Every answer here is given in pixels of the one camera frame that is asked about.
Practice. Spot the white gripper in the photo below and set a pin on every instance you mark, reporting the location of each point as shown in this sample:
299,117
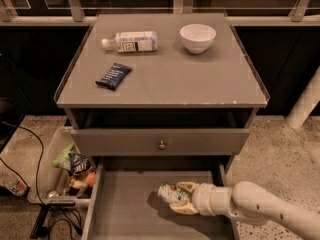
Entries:
202,197

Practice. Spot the crushed 7up can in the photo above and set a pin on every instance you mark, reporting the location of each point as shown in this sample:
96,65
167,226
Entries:
171,194

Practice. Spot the green snack bag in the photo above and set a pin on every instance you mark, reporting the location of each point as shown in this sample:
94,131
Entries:
62,160

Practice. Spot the grey drawer cabinet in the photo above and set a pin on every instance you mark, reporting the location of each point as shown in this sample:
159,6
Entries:
170,88

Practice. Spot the dark blue snack packet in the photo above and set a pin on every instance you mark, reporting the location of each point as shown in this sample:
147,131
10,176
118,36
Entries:
115,75

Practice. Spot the grey upper drawer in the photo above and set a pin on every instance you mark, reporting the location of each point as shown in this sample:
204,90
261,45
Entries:
144,142

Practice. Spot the clear plastic water bottle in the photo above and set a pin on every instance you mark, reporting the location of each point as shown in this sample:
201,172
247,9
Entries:
127,42

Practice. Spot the clear plastic storage bin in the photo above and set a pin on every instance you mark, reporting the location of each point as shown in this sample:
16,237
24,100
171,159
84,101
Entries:
53,182

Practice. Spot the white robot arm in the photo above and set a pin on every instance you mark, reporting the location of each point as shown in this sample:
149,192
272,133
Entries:
249,203

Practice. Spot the white pole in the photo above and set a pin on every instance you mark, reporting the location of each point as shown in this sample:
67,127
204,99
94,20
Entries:
307,101

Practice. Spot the plastic bottle on floor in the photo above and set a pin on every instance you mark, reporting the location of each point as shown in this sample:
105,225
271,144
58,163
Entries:
13,184

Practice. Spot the grey open middle drawer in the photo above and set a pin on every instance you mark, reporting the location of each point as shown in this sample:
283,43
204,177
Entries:
124,204

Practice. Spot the round metal drawer knob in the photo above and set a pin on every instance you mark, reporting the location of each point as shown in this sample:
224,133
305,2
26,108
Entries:
162,145

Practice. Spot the metal window railing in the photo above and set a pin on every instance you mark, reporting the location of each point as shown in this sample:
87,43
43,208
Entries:
252,13

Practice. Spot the white ceramic bowl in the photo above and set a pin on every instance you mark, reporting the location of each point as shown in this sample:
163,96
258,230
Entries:
197,38

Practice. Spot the dark blue chip bag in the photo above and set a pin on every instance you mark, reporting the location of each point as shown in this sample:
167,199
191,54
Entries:
78,163

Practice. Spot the red apple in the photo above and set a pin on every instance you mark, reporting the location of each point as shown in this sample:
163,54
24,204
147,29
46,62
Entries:
90,179

